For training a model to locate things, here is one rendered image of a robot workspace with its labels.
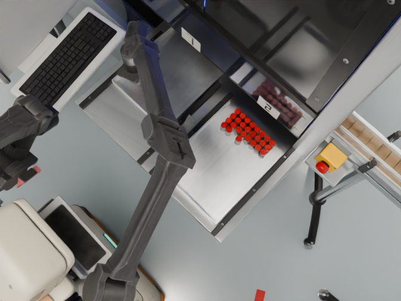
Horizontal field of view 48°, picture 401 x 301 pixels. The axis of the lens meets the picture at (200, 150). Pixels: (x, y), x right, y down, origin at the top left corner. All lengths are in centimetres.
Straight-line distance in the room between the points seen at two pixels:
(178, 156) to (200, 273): 143
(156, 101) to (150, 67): 14
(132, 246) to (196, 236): 133
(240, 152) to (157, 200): 59
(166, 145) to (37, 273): 38
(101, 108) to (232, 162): 49
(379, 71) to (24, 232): 82
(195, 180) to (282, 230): 100
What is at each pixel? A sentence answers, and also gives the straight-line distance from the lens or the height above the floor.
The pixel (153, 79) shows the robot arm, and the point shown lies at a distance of 120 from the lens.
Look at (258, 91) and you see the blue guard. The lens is 142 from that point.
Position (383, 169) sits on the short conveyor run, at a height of 93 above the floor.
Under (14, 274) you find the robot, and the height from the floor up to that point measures 139.
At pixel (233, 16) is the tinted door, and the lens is 124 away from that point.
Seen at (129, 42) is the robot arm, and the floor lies 119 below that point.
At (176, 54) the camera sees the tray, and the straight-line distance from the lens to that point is 167.
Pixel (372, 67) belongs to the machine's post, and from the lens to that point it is 98.
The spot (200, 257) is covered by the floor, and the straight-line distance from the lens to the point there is 237.
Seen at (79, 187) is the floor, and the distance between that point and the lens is 247.
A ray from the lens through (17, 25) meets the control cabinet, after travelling 170.
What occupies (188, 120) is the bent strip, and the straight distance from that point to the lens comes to 153.
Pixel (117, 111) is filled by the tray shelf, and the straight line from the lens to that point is 160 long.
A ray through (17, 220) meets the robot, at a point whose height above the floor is 134.
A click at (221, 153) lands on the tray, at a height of 88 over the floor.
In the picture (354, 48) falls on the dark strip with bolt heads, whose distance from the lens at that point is 98.
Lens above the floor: 237
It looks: 75 degrees down
